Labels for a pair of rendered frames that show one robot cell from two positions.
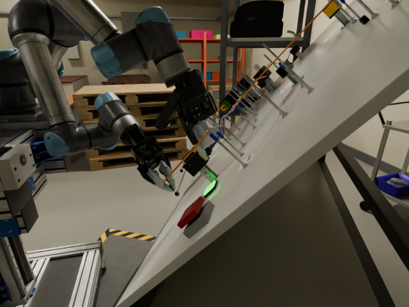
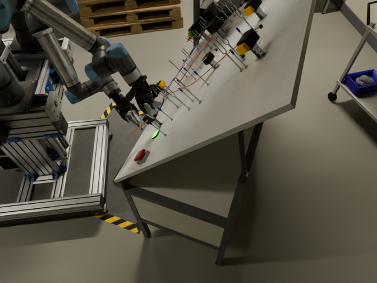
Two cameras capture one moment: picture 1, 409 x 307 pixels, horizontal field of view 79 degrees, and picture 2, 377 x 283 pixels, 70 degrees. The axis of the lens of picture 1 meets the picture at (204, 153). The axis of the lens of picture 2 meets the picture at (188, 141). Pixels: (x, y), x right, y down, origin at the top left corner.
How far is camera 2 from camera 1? 0.79 m
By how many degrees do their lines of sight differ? 32
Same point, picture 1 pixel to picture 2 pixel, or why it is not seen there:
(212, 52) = not seen: outside the picture
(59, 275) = (82, 141)
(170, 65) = (128, 78)
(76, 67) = not seen: outside the picture
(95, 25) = (83, 42)
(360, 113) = (179, 153)
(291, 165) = (164, 159)
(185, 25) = not seen: outside the picture
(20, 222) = (61, 131)
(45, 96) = (60, 71)
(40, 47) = (50, 38)
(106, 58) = (93, 76)
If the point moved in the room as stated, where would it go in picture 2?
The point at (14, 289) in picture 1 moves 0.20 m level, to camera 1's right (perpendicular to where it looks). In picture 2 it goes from (60, 152) to (86, 154)
